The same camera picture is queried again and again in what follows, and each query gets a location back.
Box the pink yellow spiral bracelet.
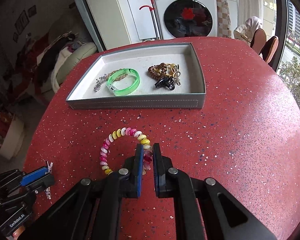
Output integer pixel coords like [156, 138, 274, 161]
[99, 127, 154, 176]

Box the black hair claw clip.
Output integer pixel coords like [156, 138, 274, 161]
[155, 76, 175, 90]

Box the green translucent bangle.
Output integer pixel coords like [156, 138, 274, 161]
[106, 68, 140, 96]

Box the bronze hair clip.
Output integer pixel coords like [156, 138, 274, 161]
[171, 64, 181, 86]

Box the brown spiral hair tie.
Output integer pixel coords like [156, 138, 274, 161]
[147, 62, 169, 81]

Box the grey jewelry tray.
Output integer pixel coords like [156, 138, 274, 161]
[66, 42, 206, 109]

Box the person's left hand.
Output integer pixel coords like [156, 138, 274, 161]
[12, 226, 25, 240]

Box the yellow flower keyring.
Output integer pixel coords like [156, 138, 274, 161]
[166, 63, 179, 78]

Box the silver heart pendant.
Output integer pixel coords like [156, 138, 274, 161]
[94, 74, 108, 92]

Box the pile of clothes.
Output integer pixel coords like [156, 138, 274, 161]
[13, 33, 83, 95]

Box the beige sofa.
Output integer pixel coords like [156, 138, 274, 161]
[40, 42, 97, 94]

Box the checkered towel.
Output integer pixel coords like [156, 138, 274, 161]
[216, 0, 232, 38]

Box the white washing machine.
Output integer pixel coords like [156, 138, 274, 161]
[154, 0, 217, 40]

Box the brown chair far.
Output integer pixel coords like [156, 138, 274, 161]
[250, 28, 267, 55]

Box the brown chair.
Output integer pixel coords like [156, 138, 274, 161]
[261, 36, 279, 63]
[250, 28, 267, 55]

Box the brown chair near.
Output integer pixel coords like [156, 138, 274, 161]
[261, 36, 279, 63]

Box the white cabinet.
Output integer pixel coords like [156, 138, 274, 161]
[76, 0, 155, 51]

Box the braided tan bracelet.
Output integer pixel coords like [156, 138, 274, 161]
[106, 68, 131, 82]

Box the red-handled mop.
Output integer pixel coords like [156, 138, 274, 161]
[139, 0, 161, 40]

